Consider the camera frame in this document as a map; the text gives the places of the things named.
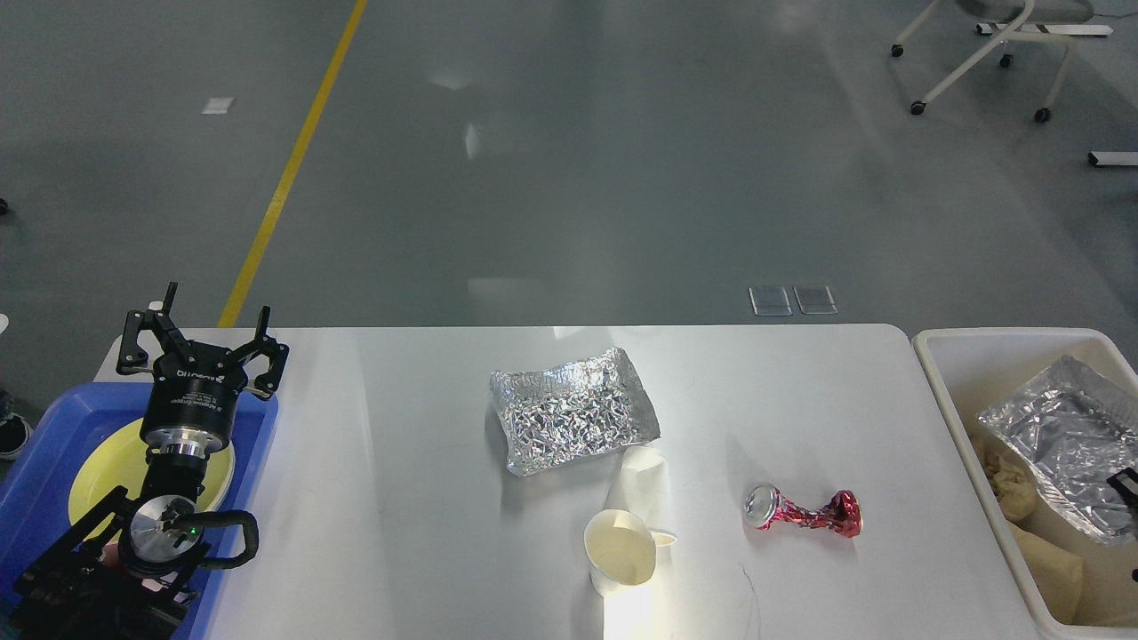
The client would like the white paper cup upright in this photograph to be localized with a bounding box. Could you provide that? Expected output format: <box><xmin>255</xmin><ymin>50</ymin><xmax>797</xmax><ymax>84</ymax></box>
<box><xmin>582</xmin><ymin>509</ymin><xmax>657</xmax><ymax>598</ymax></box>

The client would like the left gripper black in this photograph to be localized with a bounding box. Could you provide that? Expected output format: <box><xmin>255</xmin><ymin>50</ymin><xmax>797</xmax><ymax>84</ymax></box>
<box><xmin>116</xmin><ymin>281</ymin><xmax>291</xmax><ymax>459</ymax></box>

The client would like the left floor outlet plate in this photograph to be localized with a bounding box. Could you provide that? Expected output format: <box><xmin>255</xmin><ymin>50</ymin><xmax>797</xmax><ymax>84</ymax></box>
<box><xmin>748</xmin><ymin>286</ymin><xmax>794</xmax><ymax>317</ymax></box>

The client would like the floor outlet plate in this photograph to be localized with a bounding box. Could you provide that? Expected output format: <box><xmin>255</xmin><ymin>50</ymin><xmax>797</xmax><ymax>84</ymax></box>
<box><xmin>793</xmin><ymin>286</ymin><xmax>838</xmax><ymax>315</ymax></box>
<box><xmin>748</xmin><ymin>286</ymin><xmax>794</xmax><ymax>317</ymax></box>

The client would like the white rolling chair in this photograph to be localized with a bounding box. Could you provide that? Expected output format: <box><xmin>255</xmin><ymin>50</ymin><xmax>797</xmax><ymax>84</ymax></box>
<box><xmin>910</xmin><ymin>1</ymin><xmax>1113</xmax><ymax>123</ymax></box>

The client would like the right floor outlet plate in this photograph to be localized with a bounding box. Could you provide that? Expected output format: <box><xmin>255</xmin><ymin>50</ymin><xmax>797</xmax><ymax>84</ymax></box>
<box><xmin>793</xmin><ymin>286</ymin><xmax>838</xmax><ymax>315</ymax></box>

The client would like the white furniture leg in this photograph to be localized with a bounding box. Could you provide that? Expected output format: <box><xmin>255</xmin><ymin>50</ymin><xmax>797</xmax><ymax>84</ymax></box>
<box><xmin>1086</xmin><ymin>150</ymin><xmax>1138</xmax><ymax>169</ymax></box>

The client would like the yellow plastic plate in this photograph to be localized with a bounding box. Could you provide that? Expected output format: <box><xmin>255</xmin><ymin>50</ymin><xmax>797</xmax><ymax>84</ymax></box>
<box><xmin>68</xmin><ymin>418</ymin><xmax>225</xmax><ymax>525</ymax></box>

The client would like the brown paper bag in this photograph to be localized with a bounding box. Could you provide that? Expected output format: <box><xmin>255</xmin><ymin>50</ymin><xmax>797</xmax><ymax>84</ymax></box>
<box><xmin>1009</xmin><ymin>523</ymin><xmax>1085</xmax><ymax>624</ymax></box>

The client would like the foil tray with paper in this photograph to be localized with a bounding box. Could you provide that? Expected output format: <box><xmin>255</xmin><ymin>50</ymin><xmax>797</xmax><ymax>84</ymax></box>
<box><xmin>978</xmin><ymin>356</ymin><xmax>1137</xmax><ymax>548</ymax></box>

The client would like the white paper cup lying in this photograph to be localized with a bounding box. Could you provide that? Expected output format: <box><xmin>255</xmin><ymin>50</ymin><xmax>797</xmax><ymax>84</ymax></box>
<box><xmin>605</xmin><ymin>445</ymin><xmax>669</xmax><ymax>531</ymax></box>

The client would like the white plastic bin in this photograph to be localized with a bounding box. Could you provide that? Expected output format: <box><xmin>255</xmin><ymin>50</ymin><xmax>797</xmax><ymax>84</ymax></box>
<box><xmin>913</xmin><ymin>327</ymin><xmax>1137</xmax><ymax>639</ymax></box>

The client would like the person in grey trousers sneakers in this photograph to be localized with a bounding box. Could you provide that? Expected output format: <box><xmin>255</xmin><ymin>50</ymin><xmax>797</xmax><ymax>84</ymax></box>
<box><xmin>1</xmin><ymin>389</ymin><xmax>32</xmax><ymax>460</ymax></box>

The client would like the crumpled foil tray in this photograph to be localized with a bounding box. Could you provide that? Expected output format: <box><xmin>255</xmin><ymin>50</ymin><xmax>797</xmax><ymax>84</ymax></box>
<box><xmin>489</xmin><ymin>346</ymin><xmax>660</xmax><ymax>477</ymax></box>

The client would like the pink mug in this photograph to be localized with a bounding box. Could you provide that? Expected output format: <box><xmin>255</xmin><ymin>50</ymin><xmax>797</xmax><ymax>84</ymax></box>
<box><xmin>100</xmin><ymin>541</ymin><xmax>123</xmax><ymax>571</ymax></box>

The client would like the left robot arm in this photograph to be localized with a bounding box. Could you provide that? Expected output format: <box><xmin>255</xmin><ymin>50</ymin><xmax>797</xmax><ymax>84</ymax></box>
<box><xmin>13</xmin><ymin>284</ymin><xmax>290</xmax><ymax>639</ymax></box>

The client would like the crushed red soda can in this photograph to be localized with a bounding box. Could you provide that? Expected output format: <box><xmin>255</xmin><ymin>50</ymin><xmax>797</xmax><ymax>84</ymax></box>
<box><xmin>742</xmin><ymin>483</ymin><xmax>864</xmax><ymax>539</ymax></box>

